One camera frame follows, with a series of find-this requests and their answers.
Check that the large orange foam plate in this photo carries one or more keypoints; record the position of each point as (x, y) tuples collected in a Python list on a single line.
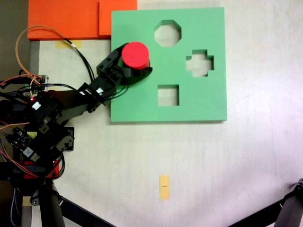
[(61, 19)]

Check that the thick black tripod leg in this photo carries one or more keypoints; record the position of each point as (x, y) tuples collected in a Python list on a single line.
[(52, 210)]

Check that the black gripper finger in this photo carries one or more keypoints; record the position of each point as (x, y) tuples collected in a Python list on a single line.
[(109, 60), (138, 76)]

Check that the thin black tripod leg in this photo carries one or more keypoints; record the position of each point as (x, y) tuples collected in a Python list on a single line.
[(85, 212)]

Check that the yellow table label sticker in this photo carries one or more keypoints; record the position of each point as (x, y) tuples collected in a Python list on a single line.
[(164, 188)]

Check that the black tripod leg with joint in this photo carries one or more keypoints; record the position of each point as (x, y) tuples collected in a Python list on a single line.
[(288, 210)]

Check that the small orange foam plate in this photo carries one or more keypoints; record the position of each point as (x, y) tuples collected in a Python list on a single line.
[(116, 16)]

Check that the red cylinder block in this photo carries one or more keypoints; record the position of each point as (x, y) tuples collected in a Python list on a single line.
[(135, 55)]

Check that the green shape sorter board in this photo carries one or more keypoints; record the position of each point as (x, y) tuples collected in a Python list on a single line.
[(142, 111)]

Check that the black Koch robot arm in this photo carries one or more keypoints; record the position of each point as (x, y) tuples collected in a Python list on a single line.
[(71, 104)]

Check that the small black circuit board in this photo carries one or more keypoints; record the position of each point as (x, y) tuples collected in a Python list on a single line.
[(20, 138)]

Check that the red arm base mount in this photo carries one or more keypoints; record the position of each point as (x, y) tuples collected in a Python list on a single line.
[(55, 165)]

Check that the silver USB plug with label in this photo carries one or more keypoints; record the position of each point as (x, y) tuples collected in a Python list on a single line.
[(32, 154)]

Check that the yellow tape strip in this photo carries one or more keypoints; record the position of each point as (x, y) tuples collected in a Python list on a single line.
[(68, 44)]

